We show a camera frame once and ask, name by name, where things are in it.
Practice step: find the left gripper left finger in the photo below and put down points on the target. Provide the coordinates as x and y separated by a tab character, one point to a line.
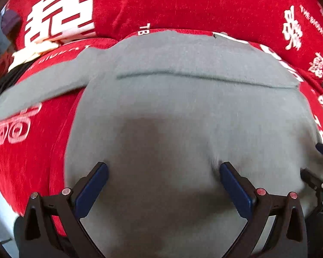
52	226

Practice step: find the cream cloth at bedside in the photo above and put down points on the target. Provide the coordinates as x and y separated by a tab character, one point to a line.
31	52

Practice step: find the grey clothes pile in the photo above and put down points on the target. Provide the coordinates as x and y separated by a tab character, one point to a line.
9	21

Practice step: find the grey knit garment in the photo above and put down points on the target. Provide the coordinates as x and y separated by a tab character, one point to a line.
165	110

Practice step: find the red wedding blanket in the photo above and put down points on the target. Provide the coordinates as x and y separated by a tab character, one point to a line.
33	141

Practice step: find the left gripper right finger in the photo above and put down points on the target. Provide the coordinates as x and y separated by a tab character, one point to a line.
287	237

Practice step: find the red rolled quilt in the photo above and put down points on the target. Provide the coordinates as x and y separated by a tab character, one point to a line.
292	28

